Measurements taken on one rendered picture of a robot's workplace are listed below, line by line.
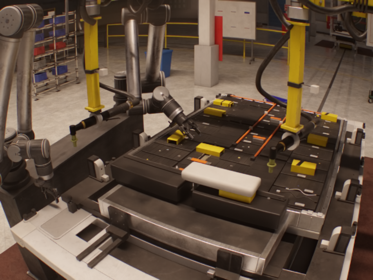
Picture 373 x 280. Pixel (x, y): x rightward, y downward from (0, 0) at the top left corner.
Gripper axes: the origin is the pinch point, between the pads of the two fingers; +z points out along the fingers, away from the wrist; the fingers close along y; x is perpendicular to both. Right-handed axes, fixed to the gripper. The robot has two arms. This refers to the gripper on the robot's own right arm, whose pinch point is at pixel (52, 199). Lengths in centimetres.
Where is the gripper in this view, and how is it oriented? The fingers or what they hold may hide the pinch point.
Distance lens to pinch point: 197.3
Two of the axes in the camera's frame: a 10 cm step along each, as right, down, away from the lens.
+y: -9.3, -1.5, 3.4
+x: -3.7, 3.7, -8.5
